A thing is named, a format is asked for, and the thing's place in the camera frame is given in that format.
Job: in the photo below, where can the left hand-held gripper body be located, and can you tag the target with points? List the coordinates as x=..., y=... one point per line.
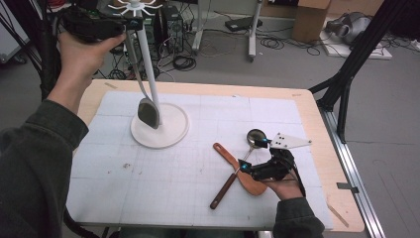
x=92, y=24

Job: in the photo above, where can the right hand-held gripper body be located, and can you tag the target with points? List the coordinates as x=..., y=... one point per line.
x=277, y=167

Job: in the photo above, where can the white utensil rack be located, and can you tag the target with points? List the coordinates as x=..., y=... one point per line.
x=171, y=129

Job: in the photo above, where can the metal ladle spoon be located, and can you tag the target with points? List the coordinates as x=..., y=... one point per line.
x=148, y=114

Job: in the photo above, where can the person's right hand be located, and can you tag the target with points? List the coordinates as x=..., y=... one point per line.
x=287, y=188

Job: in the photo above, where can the person's left hand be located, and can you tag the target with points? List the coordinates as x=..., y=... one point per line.
x=82, y=59

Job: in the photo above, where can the black computer tower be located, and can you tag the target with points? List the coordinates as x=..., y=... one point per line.
x=173, y=26

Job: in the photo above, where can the white stand leg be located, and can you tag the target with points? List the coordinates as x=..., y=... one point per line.
x=252, y=39
x=199, y=33

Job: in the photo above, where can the white cabinet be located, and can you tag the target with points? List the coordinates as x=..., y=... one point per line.
x=10, y=36

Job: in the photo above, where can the black flat box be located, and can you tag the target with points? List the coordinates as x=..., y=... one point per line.
x=242, y=23

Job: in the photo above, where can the cardboard box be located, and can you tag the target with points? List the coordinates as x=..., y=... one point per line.
x=310, y=21

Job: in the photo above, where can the white board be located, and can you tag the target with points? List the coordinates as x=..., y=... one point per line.
x=363, y=51

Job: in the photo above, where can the grey rounded appliance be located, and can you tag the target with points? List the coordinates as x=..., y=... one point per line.
x=353, y=26

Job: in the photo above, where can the black metal frame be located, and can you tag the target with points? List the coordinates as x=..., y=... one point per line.
x=363, y=46
x=49, y=66

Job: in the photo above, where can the black bracket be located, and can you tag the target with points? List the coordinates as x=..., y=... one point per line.
x=346, y=187

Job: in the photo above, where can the aluminium rail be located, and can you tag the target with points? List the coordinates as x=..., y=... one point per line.
x=353, y=172

